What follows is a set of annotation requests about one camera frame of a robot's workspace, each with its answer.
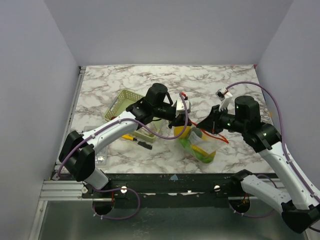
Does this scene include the dark green avocado toy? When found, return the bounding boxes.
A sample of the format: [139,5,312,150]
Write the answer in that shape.
[188,127,203,144]

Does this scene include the clear zip top bag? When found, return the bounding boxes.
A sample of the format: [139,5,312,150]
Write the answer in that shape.
[176,122,230,154]

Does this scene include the yellow corn toy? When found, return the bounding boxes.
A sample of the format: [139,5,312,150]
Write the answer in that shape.
[190,144,216,157]

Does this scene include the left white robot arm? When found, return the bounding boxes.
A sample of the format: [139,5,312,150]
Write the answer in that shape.
[57,83,191,198]

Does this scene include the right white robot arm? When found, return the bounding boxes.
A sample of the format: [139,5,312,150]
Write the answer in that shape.
[197,95,320,234]

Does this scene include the pale green perforated basket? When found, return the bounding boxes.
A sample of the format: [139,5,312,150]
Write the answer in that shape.
[103,89,165,144]

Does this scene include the clear plastic compartment box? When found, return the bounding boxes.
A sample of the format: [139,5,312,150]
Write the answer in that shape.
[82,125,108,168]

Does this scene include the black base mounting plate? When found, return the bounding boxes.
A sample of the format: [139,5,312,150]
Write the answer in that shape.
[49,172,281,210]

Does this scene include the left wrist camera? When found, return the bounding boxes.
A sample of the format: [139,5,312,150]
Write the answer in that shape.
[174,92,191,117]

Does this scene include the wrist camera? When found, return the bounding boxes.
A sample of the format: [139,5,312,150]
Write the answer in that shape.
[174,92,191,117]
[215,87,233,112]

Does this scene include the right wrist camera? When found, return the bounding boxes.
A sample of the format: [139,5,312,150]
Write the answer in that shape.
[215,87,233,112]

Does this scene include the yellow handled black brush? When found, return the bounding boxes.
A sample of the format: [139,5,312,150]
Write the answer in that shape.
[122,134,153,150]

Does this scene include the aluminium frame rail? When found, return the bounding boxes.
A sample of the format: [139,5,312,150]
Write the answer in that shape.
[39,180,83,201]

